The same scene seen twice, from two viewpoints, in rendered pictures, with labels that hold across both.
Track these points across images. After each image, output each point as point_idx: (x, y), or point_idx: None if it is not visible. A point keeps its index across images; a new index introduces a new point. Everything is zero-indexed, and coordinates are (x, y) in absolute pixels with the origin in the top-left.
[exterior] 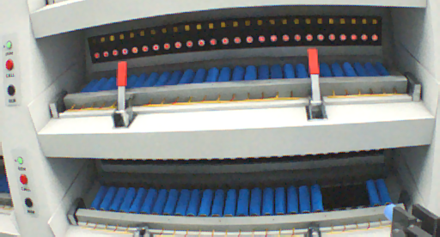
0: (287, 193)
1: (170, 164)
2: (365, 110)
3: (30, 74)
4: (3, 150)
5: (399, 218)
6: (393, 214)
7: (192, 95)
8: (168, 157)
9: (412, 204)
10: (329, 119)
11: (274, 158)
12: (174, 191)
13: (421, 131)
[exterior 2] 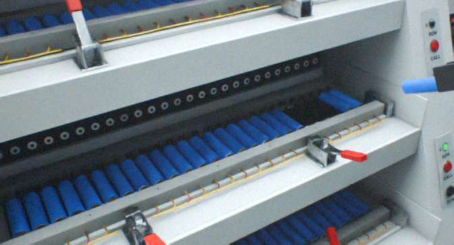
0: (253, 123)
1: (103, 133)
2: (336, 5)
3: None
4: None
5: (452, 71)
6: (435, 74)
7: (156, 21)
8: (165, 93)
9: (447, 63)
10: (314, 16)
11: (219, 94)
12: (130, 162)
13: (393, 15)
